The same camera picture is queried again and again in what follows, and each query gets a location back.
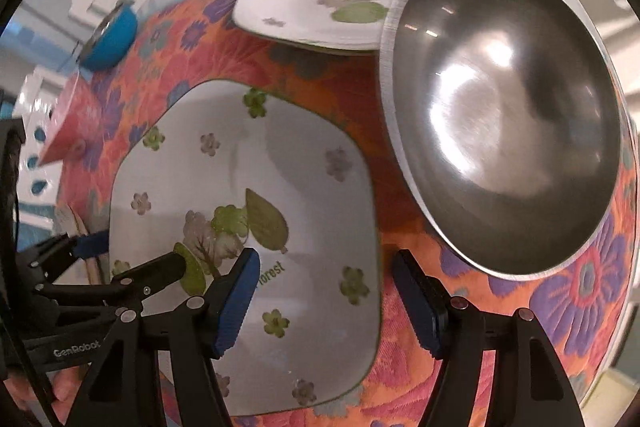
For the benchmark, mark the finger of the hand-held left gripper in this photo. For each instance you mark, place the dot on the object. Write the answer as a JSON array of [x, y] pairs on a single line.
[[90, 244], [150, 272]]

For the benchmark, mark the wooden spatula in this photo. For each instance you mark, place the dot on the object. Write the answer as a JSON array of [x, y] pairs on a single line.
[[90, 269]]

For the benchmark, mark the orange floral tablecloth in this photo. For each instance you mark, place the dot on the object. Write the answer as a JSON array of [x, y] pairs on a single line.
[[325, 72]]

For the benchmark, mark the large steel bowl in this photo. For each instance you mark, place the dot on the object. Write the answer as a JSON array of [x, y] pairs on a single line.
[[500, 107]]

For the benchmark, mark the person's left hand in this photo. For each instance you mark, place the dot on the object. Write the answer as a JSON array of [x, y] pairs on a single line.
[[65, 389]]

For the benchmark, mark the pink bowl with steel rim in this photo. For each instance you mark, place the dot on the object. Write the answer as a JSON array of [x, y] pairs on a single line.
[[70, 122]]

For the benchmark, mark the pale wooden spoon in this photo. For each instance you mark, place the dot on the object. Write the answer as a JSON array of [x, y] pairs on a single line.
[[64, 219]]

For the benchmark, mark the large white floral square plate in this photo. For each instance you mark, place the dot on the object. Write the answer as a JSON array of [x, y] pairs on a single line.
[[300, 217]]

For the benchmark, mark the blue bowl with steel rim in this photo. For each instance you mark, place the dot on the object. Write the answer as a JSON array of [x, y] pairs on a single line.
[[112, 42]]

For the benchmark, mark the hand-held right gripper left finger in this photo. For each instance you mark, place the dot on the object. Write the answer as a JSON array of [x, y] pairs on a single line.
[[237, 302]]

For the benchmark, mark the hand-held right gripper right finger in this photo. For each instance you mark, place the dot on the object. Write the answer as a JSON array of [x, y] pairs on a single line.
[[420, 307]]

